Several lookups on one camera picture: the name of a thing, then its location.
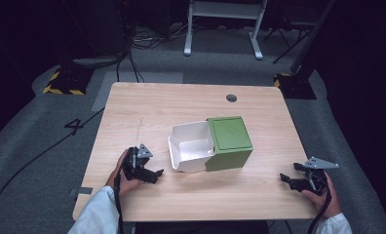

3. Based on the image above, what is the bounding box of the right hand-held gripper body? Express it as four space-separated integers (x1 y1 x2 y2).
301 156 340 196

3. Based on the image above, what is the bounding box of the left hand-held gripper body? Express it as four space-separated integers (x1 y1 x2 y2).
121 143 154 181

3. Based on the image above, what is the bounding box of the white plastic drawer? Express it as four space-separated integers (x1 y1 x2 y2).
167 120 215 174

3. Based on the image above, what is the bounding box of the green drawer box casing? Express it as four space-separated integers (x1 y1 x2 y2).
204 115 254 173

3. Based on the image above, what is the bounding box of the person's left hand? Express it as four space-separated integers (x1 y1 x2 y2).
105 148 144 198

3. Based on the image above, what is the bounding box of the person's right hand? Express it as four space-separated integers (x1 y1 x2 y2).
300 171 342 219

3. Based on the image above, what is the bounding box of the black yellow striped stand base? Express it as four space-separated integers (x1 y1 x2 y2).
273 72 318 100
42 65 96 97

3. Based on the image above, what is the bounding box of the grey round stand base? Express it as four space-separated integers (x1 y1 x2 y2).
71 55 125 69

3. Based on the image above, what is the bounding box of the black tripod stand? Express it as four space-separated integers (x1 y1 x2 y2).
262 19 314 65

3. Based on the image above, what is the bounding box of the dark slanted metal pole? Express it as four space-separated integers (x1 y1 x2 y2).
289 0 337 74

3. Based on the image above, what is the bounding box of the right hand-held gripper black cable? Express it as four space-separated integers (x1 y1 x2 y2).
306 186 332 234

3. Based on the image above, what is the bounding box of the hand-held gripper black cable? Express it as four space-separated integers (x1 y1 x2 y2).
113 169 125 234
306 186 332 234

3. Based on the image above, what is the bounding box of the left hand-held gripper black cable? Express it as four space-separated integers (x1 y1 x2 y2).
113 169 125 234

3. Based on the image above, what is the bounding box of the long black floor cable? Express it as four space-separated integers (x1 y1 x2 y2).
0 107 105 226

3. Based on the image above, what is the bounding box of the bundle of black floor cables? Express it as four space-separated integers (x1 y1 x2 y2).
115 22 195 84

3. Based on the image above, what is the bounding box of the white metal stand frame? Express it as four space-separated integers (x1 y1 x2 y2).
183 0 269 60

